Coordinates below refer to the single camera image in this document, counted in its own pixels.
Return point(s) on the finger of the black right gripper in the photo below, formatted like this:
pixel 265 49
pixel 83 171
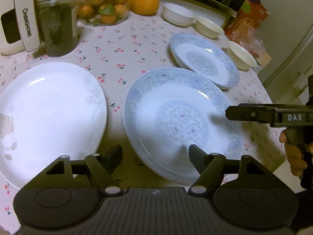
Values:
pixel 260 113

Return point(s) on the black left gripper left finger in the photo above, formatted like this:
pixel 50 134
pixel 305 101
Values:
pixel 101 168

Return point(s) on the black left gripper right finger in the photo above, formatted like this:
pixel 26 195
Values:
pixel 210 168

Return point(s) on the cream bowl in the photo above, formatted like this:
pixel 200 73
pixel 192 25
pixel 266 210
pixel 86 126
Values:
pixel 240 56
pixel 208 28

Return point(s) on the large blue patterned plate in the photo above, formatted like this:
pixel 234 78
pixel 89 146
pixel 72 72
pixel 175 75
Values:
pixel 169 109

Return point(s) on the white plate with grey rose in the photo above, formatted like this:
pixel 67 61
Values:
pixel 50 110

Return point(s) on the white bowl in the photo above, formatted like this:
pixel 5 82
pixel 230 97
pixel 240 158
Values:
pixel 177 15

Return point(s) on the person's right hand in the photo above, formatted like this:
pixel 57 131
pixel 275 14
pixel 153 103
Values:
pixel 294 156

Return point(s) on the plastic bag of oranges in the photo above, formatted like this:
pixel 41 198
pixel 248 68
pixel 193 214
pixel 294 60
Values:
pixel 248 41

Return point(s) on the white refrigerator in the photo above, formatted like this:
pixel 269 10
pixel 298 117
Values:
pixel 287 37

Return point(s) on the red gift box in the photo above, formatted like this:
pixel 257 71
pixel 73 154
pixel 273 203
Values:
pixel 250 16

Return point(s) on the cherry print tablecloth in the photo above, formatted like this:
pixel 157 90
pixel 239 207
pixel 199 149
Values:
pixel 117 56

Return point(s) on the white Changhong air fryer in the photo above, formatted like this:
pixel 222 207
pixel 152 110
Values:
pixel 19 28

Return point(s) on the glass jar of kumquats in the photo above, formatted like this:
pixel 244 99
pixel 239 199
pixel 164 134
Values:
pixel 102 12

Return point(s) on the plastic jar of dark tea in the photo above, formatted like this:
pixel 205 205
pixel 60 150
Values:
pixel 58 25

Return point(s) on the orange citrus on table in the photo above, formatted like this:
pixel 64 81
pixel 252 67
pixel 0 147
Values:
pixel 144 7

